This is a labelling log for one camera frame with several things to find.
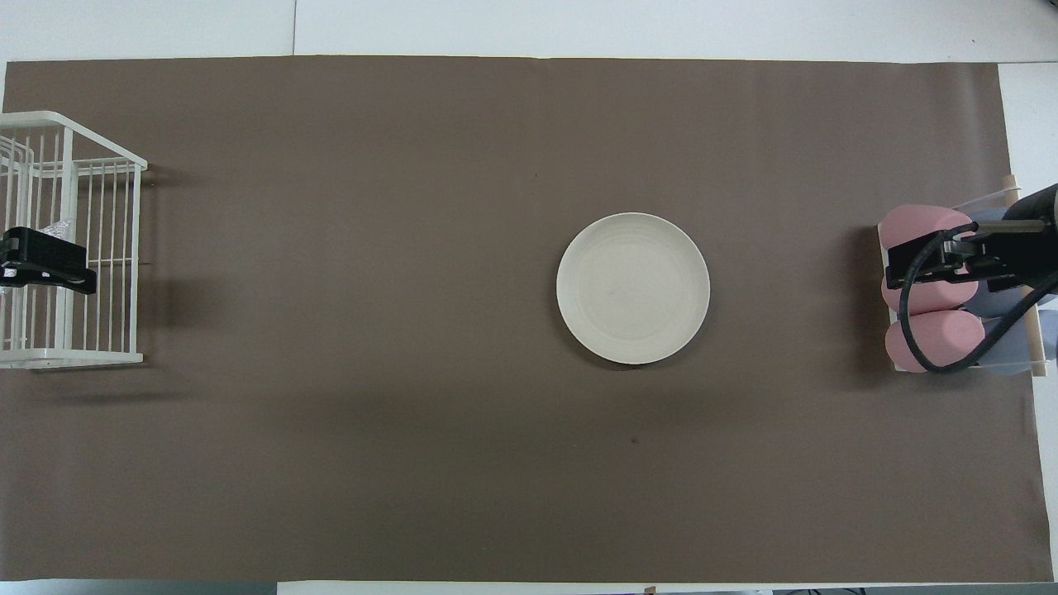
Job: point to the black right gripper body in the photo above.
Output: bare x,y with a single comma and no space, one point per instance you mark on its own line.
988,263

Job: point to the cream round plate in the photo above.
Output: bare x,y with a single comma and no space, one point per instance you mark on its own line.
632,289

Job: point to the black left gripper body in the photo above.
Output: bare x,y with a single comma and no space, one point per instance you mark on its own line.
37,252

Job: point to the pink plastic cup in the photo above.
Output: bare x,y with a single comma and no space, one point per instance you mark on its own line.
950,335
942,297
909,223

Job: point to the clear plastic wrap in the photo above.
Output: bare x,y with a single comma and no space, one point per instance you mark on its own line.
59,229

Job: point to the brown table mat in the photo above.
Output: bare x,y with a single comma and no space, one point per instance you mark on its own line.
372,454

